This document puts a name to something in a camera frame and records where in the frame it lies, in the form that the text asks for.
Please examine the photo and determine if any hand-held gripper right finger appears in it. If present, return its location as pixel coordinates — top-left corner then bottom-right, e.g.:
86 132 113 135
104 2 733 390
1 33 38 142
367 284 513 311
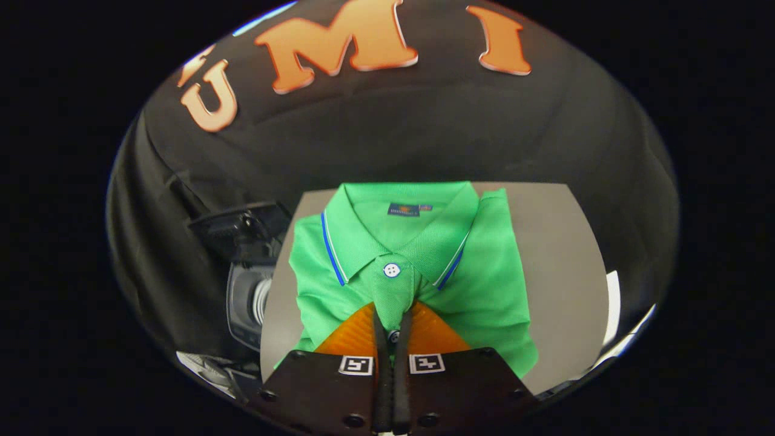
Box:
394 301 539 436

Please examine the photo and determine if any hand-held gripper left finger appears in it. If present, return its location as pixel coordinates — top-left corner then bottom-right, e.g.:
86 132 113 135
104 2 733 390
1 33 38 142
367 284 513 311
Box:
245 303 394 436

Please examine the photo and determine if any green polo shirt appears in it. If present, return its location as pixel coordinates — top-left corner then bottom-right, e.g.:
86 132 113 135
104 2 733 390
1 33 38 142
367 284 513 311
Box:
274 180 539 379

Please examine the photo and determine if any washing machine dark glass lid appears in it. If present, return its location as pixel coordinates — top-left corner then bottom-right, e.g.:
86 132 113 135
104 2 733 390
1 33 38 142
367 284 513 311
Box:
188 202 292 264

